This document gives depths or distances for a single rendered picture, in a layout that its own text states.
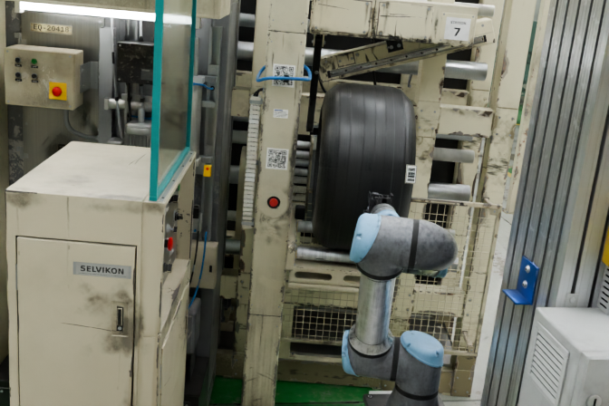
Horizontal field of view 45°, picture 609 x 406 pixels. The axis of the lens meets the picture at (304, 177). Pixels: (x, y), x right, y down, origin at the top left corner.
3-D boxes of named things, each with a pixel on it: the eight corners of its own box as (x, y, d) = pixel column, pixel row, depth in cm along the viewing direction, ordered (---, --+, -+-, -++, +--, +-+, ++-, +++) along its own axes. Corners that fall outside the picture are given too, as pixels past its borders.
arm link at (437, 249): (469, 222, 163) (448, 246, 211) (420, 216, 165) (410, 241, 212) (464, 274, 161) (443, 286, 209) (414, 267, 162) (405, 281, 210)
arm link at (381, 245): (393, 391, 195) (418, 243, 161) (337, 382, 197) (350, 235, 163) (396, 355, 204) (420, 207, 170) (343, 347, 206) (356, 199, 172)
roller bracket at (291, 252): (285, 271, 254) (287, 245, 251) (287, 232, 292) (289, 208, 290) (294, 272, 254) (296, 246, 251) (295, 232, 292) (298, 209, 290)
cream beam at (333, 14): (309, 33, 269) (313, -7, 265) (309, 28, 293) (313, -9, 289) (473, 48, 270) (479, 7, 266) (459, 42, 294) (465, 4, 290)
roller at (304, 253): (293, 261, 258) (294, 252, 255) (293, 252, 262) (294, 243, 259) (391, 269, 259) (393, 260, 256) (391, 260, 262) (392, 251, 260)
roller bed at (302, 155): (259, 208, 301) (264, 138, 293) (261, 198, 315) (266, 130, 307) (307, 213, 301) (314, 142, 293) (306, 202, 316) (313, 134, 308)
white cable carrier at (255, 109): (241, 227, 263) (250, 96, 250) (242, 223, 268) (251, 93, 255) (254, 228, 263) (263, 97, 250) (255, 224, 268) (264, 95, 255)
